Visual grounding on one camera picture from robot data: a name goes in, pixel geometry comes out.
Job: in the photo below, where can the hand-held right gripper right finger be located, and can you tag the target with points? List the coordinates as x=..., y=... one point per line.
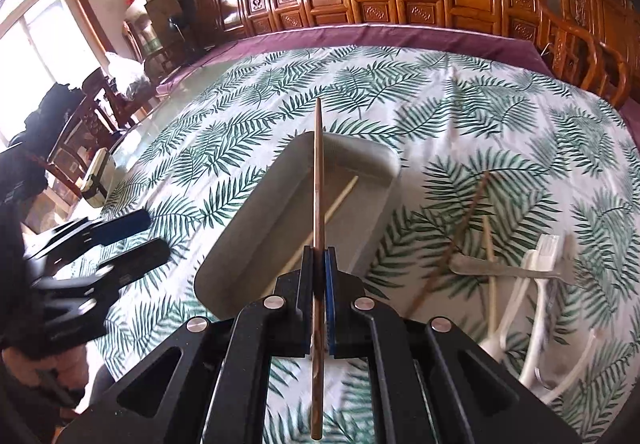
x=330, y=284

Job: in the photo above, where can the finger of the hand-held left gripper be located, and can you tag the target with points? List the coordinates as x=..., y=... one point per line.
x=140, y=256
x=122, y=224

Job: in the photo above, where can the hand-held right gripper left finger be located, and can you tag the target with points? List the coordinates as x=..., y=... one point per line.
x=308, y=274

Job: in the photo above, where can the grey rectangular tray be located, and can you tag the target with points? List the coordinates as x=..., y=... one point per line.
x=250, y=234

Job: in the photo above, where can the light wooden chopstick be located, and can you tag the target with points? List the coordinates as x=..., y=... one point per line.
x=489, y=249
x=342, y=196

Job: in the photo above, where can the dark brown wooden chopstick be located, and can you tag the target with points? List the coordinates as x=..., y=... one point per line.
x=470, y=209
x=317, y=174

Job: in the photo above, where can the white plastic fork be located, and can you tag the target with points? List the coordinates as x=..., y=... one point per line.
x=555, y=249

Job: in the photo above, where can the person's left hand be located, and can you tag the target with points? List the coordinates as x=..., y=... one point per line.
x=70, y=359

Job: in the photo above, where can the carved wooden chair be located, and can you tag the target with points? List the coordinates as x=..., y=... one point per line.
x=95, y=109

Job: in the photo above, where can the clear plastic bag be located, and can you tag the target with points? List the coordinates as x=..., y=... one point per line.
x=125, y=74

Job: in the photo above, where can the dark wooden cabinet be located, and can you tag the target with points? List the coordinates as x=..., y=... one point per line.
x=165, y=29

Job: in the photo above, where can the leaf print tablecloth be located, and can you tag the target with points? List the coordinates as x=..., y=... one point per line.
x=450, y=99

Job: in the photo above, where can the long purple seat cushion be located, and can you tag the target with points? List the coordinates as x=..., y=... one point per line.
x=350, y=37

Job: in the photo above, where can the carved wooden armchair bench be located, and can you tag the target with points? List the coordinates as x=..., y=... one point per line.
x=595, y=14

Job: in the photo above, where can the window with wooden frame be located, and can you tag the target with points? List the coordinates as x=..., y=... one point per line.
x=40, y=39

